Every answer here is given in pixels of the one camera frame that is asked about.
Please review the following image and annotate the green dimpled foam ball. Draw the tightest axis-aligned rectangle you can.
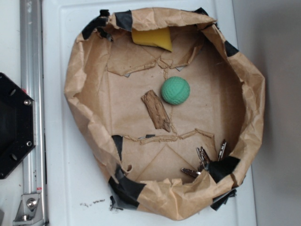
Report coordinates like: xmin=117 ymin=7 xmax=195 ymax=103
xmin=161 ymin=76 xmax=190 ymax=105

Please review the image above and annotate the crumpled brown paper bag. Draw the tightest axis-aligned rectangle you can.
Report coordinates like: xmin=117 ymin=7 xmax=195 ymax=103
xmin=64 ymin=8 xmax=265 ymax=220

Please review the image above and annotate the white plastic tray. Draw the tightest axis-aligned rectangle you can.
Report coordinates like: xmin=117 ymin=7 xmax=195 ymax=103
xmin=42 ymin=0 xmax=256 ymax=226

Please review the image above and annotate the yellow sponge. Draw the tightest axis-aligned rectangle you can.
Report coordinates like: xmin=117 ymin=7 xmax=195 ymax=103
xmin=132 ymin=27 xmax=173 ymax=52

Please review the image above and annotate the aluminium extrusion rail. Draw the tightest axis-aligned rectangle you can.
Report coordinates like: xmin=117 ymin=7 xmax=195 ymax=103
xmin=20 ymin=0 xmax=49 ymax=226

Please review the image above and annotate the bunch of silver keys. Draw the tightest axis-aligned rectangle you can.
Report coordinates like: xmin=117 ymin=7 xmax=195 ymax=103
xmin=181 ymin=139 xmax=227 ymax=178

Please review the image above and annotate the metal corner bracket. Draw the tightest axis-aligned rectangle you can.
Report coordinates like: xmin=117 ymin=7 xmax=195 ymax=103
xmin=13 ymin=193 xmax=43 ymax=226

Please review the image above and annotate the brown wood bark piece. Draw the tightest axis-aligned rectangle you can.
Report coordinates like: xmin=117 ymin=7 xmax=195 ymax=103
xmin=141 ymin=90 xmax=171 ymax=132

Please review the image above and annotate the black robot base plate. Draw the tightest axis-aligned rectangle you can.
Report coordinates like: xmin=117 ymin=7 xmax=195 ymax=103
xmin=0 ymin=73 xmax=35 ymax=179

